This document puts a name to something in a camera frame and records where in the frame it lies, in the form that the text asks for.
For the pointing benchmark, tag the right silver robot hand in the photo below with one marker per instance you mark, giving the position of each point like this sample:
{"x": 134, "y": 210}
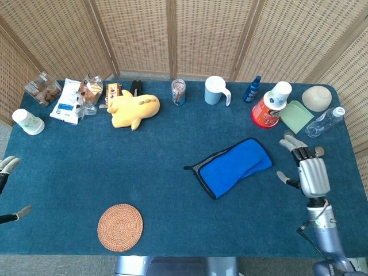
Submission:
{"x": 313, "y": 175}

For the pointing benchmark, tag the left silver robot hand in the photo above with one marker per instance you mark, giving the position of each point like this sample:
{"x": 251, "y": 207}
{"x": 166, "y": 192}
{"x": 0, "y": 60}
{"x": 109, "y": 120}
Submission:
{"x": 8, "y": 164}

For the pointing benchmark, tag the grey and blue cloth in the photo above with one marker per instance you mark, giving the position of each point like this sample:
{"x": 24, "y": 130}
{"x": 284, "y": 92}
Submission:
{"x": 233, "y": 169}

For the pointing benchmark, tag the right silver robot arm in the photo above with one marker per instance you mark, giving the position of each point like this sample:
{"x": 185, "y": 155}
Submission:
{"x": 325, "y": 233}

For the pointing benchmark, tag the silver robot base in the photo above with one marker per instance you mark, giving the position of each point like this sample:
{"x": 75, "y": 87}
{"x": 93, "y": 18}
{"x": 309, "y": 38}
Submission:
{"x": 178, "y": 266}

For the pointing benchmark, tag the paper cup green print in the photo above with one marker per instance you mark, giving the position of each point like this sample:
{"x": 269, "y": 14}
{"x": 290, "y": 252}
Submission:
{"x": 27, "y": 122}

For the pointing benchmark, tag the clear plastic water bottle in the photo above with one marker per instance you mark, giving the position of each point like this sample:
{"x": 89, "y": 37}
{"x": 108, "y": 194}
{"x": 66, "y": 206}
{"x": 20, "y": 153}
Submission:
{"x": 323, "y": 122}

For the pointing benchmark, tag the light green plastic tray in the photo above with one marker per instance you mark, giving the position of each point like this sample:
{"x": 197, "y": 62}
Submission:
{"x": 296, "y": 118}

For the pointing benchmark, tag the beige bowl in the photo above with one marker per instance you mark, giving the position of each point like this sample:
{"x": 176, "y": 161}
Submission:
{"x": 316, "y": 99}

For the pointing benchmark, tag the red instant noodle cup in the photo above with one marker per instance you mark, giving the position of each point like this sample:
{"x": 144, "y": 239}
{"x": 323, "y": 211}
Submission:
{"x": 261, "y": 113}

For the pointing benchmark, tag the clear plastic cookie box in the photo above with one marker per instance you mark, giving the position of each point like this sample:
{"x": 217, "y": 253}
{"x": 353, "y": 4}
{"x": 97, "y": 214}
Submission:
{"x": 43, "y": 90}

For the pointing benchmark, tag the white and blue snack packet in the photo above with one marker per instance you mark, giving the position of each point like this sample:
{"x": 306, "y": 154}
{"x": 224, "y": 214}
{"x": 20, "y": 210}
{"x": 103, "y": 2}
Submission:
{"x": 66, "y": 103}

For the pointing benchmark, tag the paper cup blue flowers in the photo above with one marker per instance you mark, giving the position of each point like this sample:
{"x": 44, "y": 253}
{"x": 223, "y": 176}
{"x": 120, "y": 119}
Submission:
{"x": 278, "y": 95}

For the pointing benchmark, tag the blue spray bottle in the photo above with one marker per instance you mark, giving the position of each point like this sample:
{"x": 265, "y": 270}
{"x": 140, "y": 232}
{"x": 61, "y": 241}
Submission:
{"x": 251, "y": 90}

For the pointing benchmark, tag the blue carpet table cover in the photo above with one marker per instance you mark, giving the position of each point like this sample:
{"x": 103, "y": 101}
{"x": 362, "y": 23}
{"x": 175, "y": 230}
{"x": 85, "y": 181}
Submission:
{"x": 115, "y": 166}

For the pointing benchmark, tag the clear bag of pastries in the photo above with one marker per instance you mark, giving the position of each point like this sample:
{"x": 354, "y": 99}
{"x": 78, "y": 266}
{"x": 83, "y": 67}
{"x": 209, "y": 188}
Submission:
{"x": 90, "y": 92}

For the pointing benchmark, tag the red and yellow snack box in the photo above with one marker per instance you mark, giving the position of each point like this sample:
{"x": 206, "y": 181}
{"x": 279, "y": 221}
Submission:
{"x": 112, "y": 92}

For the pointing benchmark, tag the round woven rattan coaster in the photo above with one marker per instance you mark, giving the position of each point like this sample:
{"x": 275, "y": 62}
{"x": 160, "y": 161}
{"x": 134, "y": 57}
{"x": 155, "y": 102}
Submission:
{"x": 120, "y": 228}

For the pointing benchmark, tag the yellow plush toy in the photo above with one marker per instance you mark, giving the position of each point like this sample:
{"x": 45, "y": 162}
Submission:
{"x": 135, "y": 110}

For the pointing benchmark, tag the clear jar with sticks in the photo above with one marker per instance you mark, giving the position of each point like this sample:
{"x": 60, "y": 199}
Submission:
{"x": 178, "y": 93}

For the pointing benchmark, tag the woven bamboo folding screen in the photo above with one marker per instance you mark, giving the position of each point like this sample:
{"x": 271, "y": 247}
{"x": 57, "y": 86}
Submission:
{"x": 138, "y": 34}

